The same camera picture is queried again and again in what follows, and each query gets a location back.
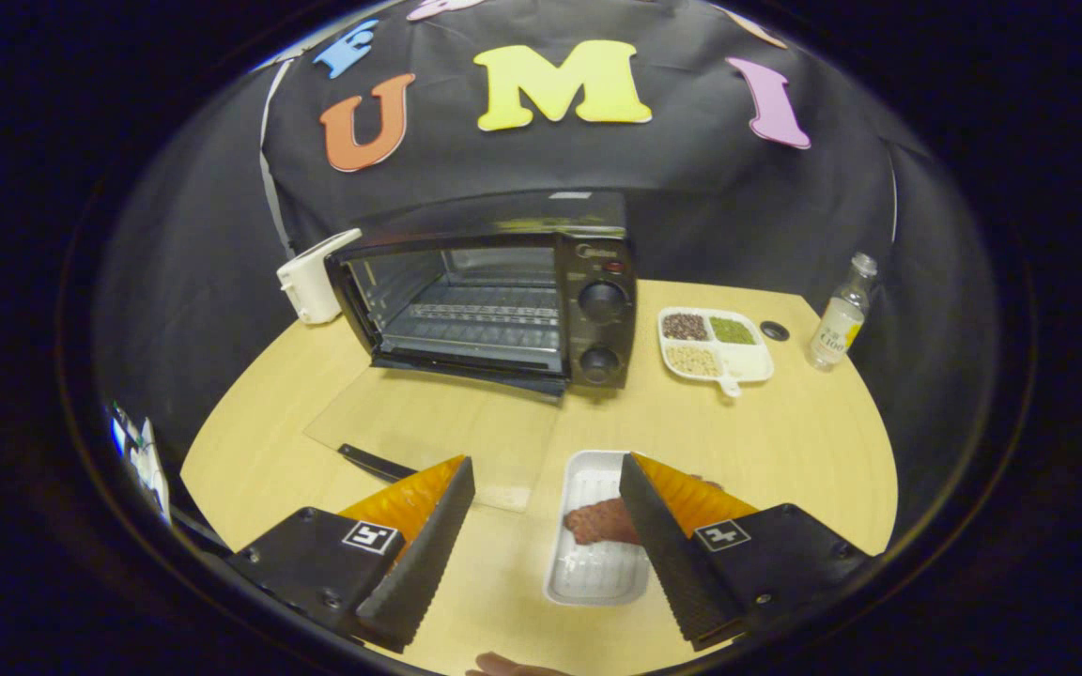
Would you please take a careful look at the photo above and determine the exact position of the white rectangular tray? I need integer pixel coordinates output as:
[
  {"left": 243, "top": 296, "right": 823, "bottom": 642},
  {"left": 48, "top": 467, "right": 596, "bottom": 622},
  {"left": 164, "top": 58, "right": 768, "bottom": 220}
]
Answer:
[{"left": 544, "top": 450, "right": 655, "bottom": 607}]

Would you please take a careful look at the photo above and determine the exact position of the white toaster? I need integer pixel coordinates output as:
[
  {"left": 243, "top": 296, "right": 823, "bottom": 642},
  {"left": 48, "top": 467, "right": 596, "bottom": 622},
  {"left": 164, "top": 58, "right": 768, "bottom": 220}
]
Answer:
[{"left": 276, "top": 228, "right": 363, "bottom": 326}]

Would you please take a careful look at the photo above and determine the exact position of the white divided dish with beans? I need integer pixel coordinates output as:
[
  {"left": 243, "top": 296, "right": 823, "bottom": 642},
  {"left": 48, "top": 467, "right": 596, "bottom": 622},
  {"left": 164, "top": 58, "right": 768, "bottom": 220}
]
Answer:
[{"left": 657, "top": 306, "right": 775, "bottom": 398}]

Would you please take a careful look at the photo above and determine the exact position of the white and blue object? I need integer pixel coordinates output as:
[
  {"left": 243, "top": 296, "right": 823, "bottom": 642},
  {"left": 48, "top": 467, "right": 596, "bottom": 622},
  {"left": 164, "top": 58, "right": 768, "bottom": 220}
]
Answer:
[{"left": 109, "top": 402, "right": 171, "bottom": 522}]

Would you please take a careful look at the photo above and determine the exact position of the brown meat piece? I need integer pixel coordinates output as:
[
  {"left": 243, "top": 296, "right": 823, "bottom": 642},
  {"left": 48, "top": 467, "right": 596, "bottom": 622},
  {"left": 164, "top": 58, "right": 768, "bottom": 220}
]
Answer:
[{"left": 564, "top": 477, "right": 725, "bottom": 547}]

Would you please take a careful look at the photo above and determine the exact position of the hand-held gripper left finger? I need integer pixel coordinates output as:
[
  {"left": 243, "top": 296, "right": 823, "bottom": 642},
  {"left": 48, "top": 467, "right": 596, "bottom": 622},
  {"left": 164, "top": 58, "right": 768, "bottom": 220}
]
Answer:
[{"left": 226, "top": 455, "right": 476, "bottom": 653}]

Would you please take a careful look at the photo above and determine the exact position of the clear plastic bottle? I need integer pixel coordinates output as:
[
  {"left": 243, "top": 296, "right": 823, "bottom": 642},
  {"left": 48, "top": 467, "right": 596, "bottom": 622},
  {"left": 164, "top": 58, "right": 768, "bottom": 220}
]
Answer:
[{"left": 807, "top": 252, "right": 879, "bottom": 372}]

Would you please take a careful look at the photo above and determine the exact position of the black toaster oven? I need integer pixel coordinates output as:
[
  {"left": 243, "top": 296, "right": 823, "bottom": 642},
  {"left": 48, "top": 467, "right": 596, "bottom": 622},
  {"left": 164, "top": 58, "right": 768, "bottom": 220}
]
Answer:
[{"left": 304, "top": 191, "right": 638, "bottom": 513}]

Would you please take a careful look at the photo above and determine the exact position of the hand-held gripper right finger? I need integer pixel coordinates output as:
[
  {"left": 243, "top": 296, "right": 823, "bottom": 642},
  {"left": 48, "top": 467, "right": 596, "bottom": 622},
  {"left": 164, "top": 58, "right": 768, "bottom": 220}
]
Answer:
[{"left": 619, "top": 453, "right": 875, "bottom": 652}]

